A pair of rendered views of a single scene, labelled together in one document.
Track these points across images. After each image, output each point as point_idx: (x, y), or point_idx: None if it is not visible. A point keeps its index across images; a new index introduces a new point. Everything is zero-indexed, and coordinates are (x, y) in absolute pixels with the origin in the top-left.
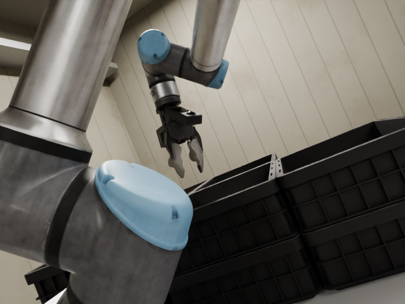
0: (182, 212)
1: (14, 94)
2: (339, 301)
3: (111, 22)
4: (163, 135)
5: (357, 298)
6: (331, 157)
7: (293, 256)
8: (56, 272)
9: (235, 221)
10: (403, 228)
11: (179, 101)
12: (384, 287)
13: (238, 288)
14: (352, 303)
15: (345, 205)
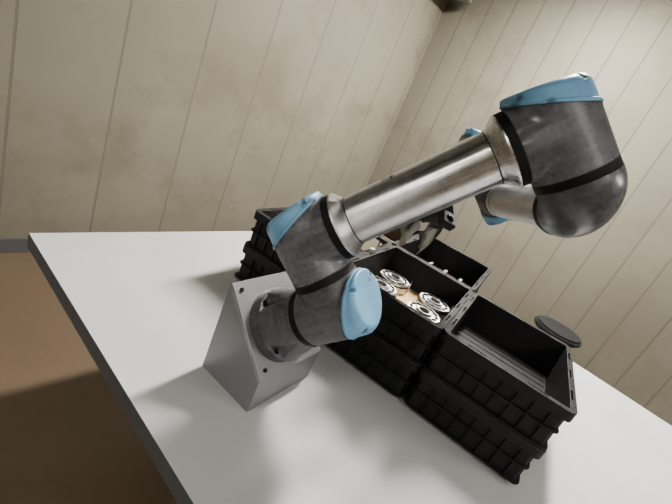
0: (369, 331)
1: (351, 203)
2: (402, 412)
3: (434, 211)
4: None
5: (411, 421)
6: (484, 357)
7: (406, 370)
8: None
9: (397, 321)
10: (474, 424)
11: None
12: (430, 432)
13: (361, 349)
14: (407, 420)
15: (460, 383)
